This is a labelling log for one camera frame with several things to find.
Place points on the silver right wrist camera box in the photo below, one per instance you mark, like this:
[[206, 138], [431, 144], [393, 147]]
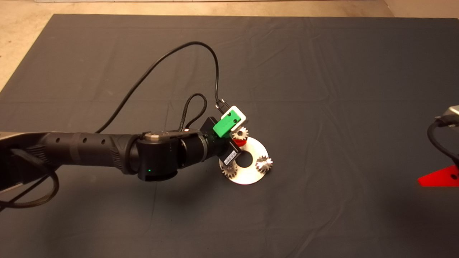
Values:
[[451, 114]]

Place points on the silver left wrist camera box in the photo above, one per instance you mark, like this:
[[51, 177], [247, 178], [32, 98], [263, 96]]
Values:
[[240, 118]]

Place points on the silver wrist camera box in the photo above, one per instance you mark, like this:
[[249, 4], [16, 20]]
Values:
[[451, 114], [240, 118]]

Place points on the small steel planetary gear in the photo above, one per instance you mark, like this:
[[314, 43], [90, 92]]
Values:
[[229, 171], [264, 165], [241, 135]]

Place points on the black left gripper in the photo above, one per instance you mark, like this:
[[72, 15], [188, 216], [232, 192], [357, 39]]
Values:
[[224, 148]]

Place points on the round metal carrier plate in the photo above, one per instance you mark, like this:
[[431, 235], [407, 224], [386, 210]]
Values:
[[251, 175]]

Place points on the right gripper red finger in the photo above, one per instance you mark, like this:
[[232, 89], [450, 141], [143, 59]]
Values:
[[441, 178]]

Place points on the dark grey table cloth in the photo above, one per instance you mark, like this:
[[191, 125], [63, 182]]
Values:
[[322, 71]]

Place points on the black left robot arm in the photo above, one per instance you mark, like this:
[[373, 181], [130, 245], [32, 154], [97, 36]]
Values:
[[89, 150]]

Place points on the green left camera mount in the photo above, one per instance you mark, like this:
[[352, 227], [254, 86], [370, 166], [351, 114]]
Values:
[[224, 125]]

